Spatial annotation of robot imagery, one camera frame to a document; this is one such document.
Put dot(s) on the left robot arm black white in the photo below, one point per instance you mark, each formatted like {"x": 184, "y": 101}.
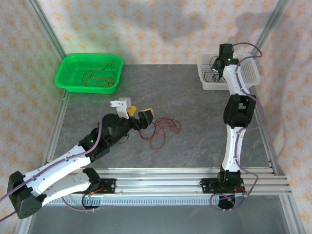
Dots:
{"x": 61, "y": 161}

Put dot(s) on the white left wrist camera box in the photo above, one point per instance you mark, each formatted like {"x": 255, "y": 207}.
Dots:
{"x": 122, "y": 107}

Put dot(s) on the white plastic basket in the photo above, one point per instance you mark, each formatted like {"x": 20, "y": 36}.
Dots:
{"x": 252, "y": 70}

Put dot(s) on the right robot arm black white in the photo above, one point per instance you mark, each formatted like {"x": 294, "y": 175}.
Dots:
{"x": 230, "y": 151}

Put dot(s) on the aluminium table side rail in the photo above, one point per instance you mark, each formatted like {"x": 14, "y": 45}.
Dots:
{"x": 60, "y": 114}
{"x": 267, "y": 151}

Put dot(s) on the red-brown rubber bands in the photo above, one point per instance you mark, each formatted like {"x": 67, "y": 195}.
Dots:
{"x": 107, "y": 84}

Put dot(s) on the aluminium frame post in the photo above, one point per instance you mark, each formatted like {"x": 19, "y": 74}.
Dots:
{"x": 269, "y": 26}
{"x": 46, "y": 26}

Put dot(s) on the aluminium mounting rail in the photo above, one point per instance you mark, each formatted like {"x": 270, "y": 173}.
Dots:
{"x": 158, "y": 181}

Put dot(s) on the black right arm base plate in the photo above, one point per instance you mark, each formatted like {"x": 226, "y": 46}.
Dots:
{"x": 207, "y": 186}

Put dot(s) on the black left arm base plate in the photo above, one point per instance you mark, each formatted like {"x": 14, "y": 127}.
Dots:
{"x": 109, "y": 186}

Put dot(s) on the aluminium frame leg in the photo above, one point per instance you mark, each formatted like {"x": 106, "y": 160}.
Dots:
{"x": 291, "y": 214}
{"x": 20, "y": 229}

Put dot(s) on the green plastic basket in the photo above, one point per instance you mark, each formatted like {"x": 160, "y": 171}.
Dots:
{"x": 70, "y": 65}

